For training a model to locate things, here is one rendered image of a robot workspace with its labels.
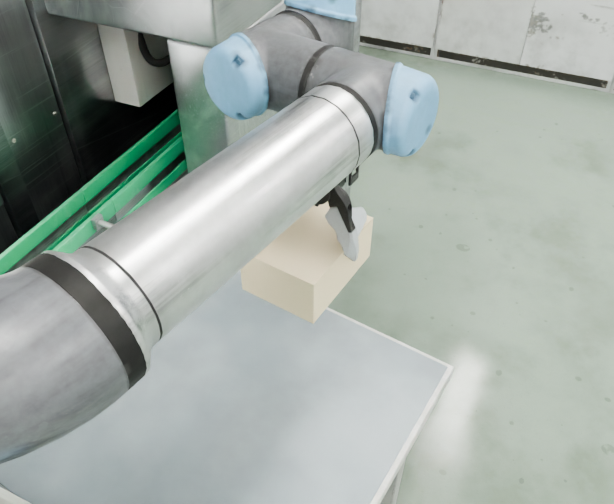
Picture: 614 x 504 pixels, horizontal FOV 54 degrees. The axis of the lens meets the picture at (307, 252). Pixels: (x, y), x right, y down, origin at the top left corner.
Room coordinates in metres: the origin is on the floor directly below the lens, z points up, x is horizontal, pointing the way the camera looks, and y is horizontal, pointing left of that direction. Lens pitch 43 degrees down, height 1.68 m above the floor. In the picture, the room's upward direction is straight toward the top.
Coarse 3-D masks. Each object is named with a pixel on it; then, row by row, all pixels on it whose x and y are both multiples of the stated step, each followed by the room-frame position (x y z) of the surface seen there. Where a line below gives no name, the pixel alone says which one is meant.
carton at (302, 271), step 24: (312, 216) 0.67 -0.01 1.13; (288, 240) 0.61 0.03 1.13; (312, 240) 0.61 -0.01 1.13; (336, 240) 0.61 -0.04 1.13; (360, 240) 0.63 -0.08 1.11; (264, 264) 0.57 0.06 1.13; (288, 264) 0.57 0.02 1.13; (312, 264) 0.57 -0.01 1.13; (336, 264) 0.58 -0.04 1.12; (360, 264) 0.64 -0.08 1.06; (264, 288) 0.57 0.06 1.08; (288, 288) 0.55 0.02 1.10; (312, 288) 0.53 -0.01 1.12; (336, 288) 0.58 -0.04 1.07; (312, 312) 0.53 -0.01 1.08
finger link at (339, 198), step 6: (336, 186) 0.61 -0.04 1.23; (330, 192) 0.61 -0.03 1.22; (336, 192) 0.60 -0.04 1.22; (342, 192) 0.61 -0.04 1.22; (330, 198) 0.61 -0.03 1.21; (336, 198) 0.60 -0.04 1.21; (342, 198) 0.60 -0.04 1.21; (348, 198) 0.60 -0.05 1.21; (330, 204) 0.61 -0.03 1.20; (336, 204) 0.60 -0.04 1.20; (342, 204) 0.60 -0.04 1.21; (348, 204) 0.60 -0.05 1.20; (342, 210) 0.60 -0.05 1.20; (348, 210) 0.59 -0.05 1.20; (342, 216) 0.60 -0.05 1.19; (348, 216) 0.59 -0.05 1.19; (348, 222) 0.59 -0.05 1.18; (348, 228) 0.59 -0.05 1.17; (354, 228) 0.60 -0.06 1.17
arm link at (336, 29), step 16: (288, 0) 0.63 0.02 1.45; (304, 0) 0.61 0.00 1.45; (320, 0) 0.61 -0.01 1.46; (336, 0) 0.61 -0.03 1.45; (352, 0) 0.63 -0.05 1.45; (304, 16) 0.60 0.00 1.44; (320, 16) 0.61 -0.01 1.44; (336, 16) 0.61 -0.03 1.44; (352, 16) 0.63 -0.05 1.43; (320, 32) 0.60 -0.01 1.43; (336, 32) 0.61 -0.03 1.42; (352, 32) 0.63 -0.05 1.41; (352, 48) 0.64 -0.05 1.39
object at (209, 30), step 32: (64, 0) 1.10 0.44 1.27; (96, 0) 1.07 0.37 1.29; (128, 0) 1.04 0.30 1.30; (160, 0) 1.01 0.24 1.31; (192, 0) 0.99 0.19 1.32; (224, 0) 1.00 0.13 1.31; (256, 0) 1.10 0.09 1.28; (160, 32) 1.02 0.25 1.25; (192, 32) 0.99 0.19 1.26; (224, 32) 0.99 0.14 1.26
